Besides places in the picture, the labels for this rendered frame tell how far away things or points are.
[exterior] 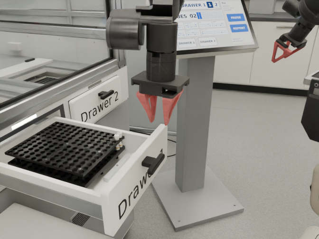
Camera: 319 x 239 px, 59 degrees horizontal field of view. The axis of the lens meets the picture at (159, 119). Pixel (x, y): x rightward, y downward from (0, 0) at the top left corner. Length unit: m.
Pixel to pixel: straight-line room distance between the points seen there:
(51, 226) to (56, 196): 0.11
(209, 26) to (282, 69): 2.28
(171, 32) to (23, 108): 0.45
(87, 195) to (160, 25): 0.34
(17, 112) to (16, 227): 0.27
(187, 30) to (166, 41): 0.88
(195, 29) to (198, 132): 0.59
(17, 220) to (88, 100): 0.42
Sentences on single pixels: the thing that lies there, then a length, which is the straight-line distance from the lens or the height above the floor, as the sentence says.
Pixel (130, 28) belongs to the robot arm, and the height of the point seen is 1.19.
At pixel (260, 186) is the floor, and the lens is 2.09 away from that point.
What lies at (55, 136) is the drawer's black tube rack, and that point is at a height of 0.90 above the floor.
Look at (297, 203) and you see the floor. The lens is 2.05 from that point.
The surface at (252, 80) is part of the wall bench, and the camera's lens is 3.64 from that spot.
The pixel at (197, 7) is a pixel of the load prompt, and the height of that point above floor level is 1.14.
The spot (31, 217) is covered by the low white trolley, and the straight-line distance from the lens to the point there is 0.76.
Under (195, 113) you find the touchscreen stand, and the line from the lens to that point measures 1.59.
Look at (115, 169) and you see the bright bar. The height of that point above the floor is 0.85.
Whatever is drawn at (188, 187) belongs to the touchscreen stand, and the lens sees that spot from 1.86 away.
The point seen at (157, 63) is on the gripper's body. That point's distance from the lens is 0.52.
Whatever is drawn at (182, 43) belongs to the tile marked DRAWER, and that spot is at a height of 1.00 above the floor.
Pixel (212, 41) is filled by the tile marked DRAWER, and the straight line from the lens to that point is 1.41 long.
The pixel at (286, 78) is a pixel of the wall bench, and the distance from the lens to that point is 3.67.
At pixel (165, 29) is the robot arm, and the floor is 1.19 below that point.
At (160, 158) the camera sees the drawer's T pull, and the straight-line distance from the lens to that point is 0.62.
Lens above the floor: 1.26
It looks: 26 degrees down
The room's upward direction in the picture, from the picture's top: straight up
